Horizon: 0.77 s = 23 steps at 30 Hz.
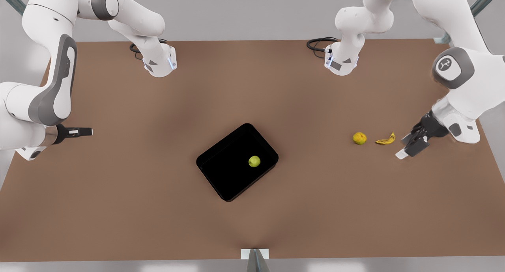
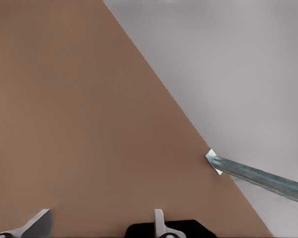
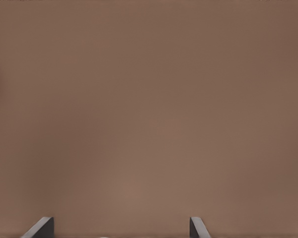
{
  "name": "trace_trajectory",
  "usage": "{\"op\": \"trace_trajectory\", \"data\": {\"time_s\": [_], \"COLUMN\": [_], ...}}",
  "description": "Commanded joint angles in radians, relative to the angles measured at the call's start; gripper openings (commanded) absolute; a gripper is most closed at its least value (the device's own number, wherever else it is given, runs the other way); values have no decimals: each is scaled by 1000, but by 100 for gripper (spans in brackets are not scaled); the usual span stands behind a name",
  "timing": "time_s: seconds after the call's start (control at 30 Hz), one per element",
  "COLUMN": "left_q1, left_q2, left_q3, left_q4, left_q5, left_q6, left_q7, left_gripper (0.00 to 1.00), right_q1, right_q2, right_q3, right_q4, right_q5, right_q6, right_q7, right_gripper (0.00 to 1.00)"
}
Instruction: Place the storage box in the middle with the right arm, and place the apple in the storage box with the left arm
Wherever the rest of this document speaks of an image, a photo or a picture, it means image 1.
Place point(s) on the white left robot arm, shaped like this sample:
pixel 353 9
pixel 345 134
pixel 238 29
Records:
pixel 473 86

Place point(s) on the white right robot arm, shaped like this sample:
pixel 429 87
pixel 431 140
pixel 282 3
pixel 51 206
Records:
pixel 51 94

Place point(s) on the yellow-orange blotched apple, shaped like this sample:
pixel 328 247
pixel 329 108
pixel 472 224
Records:
pixel 359 138

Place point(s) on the green apple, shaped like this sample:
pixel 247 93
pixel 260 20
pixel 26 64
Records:
pixel 254 161

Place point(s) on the black rectangular storage box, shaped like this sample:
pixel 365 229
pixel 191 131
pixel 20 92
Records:
pixel 225 173

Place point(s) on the yellow banana peel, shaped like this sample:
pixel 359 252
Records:
pixel 387 140

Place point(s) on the silver frame post with foot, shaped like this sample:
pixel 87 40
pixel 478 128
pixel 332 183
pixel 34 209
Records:
pixel 256 261

